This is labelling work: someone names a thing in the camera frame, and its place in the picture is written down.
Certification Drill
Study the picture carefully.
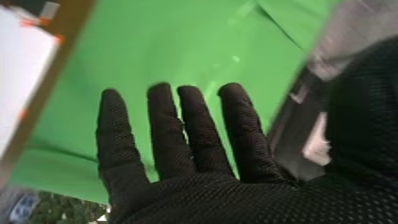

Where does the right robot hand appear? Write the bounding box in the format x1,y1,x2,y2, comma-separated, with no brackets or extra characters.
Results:
95,42,398,224

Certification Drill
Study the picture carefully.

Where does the white sheet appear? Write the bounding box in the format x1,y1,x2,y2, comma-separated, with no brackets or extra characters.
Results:
0,5,65,158

